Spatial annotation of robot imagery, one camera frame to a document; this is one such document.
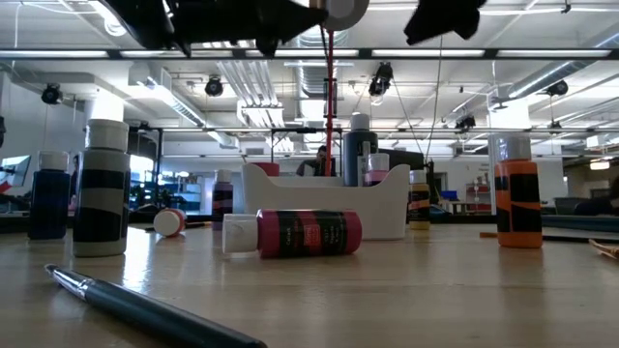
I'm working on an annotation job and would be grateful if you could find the black overhead rig beam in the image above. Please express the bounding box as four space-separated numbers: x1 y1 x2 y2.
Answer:
0 46 619 61

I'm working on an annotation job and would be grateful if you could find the small purple paint bottle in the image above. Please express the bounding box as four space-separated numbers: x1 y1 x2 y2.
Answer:
211 168 235 231

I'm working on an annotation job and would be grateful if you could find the person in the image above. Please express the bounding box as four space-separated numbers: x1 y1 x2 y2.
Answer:
296 144 335 178

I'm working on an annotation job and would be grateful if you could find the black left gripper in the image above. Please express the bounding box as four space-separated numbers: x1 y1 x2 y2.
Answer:
171 0 330 57

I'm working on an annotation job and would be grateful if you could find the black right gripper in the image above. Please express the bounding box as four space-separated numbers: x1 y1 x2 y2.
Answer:
403 0 488 46

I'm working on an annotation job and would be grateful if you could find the small magenta paint bottle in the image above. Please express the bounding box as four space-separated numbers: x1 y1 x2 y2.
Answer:
221 208 363 259

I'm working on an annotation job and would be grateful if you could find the small blue paint bottle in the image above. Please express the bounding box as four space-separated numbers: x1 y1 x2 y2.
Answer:
27 150 73 242

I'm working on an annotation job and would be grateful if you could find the black aluminium table frame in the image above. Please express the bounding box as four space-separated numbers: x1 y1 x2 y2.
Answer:
0 211 619 234

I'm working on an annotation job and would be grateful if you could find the small grey paint bottle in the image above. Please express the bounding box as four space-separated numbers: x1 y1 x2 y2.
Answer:
73 119 132 258

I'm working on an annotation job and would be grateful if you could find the large navy paint bottle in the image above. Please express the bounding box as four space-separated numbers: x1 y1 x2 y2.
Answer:
342 113 379 188

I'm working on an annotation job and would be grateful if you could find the red plastic cup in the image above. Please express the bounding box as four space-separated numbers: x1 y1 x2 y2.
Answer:
251 161 280 178

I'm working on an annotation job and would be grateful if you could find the small orange paint bottle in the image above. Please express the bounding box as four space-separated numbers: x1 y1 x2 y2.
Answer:
493 134 544 249

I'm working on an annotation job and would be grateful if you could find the small yellow paint bottle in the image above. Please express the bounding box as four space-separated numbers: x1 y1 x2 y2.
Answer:
408 169 431 231

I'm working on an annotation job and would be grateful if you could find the black monitor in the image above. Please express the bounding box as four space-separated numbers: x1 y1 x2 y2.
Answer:
389 148 426 171

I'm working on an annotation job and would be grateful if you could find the small pink paint bottle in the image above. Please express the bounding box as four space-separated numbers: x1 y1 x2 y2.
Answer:
363 152 391 188

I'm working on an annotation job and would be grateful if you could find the lit computer monitor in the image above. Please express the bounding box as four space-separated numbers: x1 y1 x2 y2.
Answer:
0 154 33 189

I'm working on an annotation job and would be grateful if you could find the black ceiling spotlight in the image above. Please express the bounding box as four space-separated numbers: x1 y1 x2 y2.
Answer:
41 82 64 106
454 114 478 132
545 79 571 98
204 74 224 98
368 61 396 98

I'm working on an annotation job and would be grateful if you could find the dark pen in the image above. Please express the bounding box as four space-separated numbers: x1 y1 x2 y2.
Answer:
44 263 269 348

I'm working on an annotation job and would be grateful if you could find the small red paint bottle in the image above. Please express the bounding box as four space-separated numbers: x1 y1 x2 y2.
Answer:
153 207 187 239

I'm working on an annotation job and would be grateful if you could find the white plastic bin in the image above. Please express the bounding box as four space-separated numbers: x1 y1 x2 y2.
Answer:
241 162 411 242

